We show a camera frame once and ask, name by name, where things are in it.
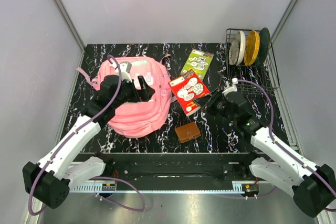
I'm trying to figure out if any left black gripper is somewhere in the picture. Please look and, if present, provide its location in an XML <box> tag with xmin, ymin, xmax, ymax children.
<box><xmin>113</xmin><ymin>76</ymin><xmax>155</xmax><ymax>109</ymax></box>

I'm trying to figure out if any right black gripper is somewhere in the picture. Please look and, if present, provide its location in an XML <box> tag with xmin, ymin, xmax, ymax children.
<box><xmin>193</xmin><ymin>88</ymin><xmax>236</xmax><ymax>124</ymax></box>

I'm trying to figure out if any red comic paperback book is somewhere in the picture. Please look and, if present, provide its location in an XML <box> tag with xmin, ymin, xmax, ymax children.
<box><xmin>169</xmin><ymin>70</ymin><xmax>210</xmax><ymax>116</ymax></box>

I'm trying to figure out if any pink student backpack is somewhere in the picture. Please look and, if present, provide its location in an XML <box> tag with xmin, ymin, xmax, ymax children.
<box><xmin>77</xmin><ymin>55</ymin><xmax>174</xmax><ymax>138</ymax></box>

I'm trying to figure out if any green comic paperback book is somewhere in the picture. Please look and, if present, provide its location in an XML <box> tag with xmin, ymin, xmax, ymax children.
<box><xmin>180</xmin><ymin>49</ymin><xmax>214</xmax><ymax>80</ymax></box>

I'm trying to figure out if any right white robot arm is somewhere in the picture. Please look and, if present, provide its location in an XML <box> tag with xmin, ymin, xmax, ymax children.
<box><xmin>194</xmin><ymin>89</ymin><xmax>335</xmax><ymax>218</ymax></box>

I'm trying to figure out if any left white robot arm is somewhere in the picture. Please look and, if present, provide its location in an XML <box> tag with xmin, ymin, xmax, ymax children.
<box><xmin>22</xmin><ymin>75</ymin><xmax>155</xmax><ymax>215</ymax></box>

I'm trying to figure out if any brown leather wallet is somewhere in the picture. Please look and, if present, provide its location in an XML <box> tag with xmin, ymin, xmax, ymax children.
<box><xmin>175</xmin><ymin>122</ymin><xmax>201</xmax><ymax>144</ymax></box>

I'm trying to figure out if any white grey plate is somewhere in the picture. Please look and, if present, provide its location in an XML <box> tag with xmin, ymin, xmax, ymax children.
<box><xmin>228</xmin><ymin>30</ymin><xmax>246</xmax><ymax>66</ymax></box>

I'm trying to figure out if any yellow plate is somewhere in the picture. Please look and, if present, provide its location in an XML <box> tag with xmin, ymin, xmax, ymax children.
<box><xmin>244</xmin><ymin>30</ymin><xmax>260</xmax><ymax>66</ymax></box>

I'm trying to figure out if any dark green plate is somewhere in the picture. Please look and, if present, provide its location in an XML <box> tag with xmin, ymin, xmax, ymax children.
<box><xmin>255</xmin><ymin>27</ymin><xmax>270</xmax><ymax>67</ymax></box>

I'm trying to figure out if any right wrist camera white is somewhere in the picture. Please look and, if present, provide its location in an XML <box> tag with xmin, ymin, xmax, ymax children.
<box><xmin>222</xmin><ymin>78</ymin><xmax>238</xmax><ymax>97</ymax></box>

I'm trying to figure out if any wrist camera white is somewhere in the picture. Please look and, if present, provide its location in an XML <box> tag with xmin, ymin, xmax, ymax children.
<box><xmin>222</xmin><ymin>78</ymin><xmax>238</xmax><ymax>97</ymax></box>
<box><xmin>115</xmin><ymin>61</ymin><xmax>132</xmax><ymax>82</ymax></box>

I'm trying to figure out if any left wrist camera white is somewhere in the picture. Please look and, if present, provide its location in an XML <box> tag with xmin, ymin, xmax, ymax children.
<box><xmin>115</xmin><ymin>61</ymin><xmax>132</xmax><ymax>82</ymax></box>

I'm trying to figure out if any black wire dish rack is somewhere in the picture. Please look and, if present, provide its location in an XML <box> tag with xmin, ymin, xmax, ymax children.
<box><xmin>225</xmin><ymin>27</ymin><xmax>280</xmax><ymax>93</ymax></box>

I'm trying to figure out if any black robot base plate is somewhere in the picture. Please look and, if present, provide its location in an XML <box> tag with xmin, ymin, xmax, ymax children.
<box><xmin>78</xmin><ymin>152</ymin><xmax>265</xmax><ymax>181</ymax></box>

